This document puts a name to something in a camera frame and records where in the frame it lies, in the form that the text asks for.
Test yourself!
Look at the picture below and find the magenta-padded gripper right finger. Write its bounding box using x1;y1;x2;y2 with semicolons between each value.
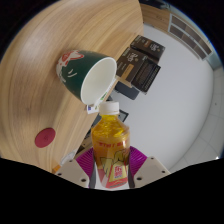
128;145;172;189

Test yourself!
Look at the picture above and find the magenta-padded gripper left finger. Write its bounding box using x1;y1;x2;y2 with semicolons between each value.
54;147;98;190

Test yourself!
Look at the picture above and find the yellow drink bottle white cap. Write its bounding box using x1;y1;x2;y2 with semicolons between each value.
90;100;132;190

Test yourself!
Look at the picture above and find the flat round red coaster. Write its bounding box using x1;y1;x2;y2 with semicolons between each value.
34;127;57;149

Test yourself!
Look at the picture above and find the black box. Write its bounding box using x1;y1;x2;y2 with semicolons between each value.
131;59;162;94

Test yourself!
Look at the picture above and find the green and white mug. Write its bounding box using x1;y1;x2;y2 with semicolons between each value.
55;49;118;105

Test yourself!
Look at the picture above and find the brown cardboard box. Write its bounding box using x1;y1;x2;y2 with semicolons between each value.
115;47;148;84

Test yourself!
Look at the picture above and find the dark brown carton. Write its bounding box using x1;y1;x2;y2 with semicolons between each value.
129;34;167;63

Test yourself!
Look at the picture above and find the wooden glass-door cabinet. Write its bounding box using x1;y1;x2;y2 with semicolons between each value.
139;3;214;63

